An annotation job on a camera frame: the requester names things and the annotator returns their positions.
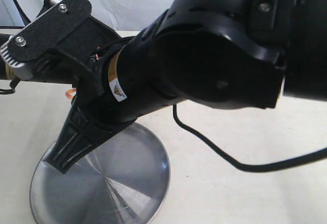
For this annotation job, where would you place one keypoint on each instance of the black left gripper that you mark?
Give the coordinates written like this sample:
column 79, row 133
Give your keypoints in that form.
column 73, row 36

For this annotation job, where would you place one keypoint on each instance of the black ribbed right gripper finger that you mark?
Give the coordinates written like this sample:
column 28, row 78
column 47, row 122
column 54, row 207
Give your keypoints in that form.
column 75, row 140

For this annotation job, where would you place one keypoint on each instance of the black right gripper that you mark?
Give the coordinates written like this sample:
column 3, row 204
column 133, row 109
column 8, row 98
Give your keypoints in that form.
column 127, row 82

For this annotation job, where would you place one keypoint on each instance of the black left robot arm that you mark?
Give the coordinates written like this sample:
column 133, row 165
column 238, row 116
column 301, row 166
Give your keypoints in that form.
column 90, row 86

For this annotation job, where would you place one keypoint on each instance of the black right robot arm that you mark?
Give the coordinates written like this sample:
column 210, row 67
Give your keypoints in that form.
column 225, row 54

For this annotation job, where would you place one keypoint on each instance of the round steel plate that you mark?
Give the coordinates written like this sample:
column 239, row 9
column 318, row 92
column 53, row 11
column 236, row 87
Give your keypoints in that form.
column 125, row 180

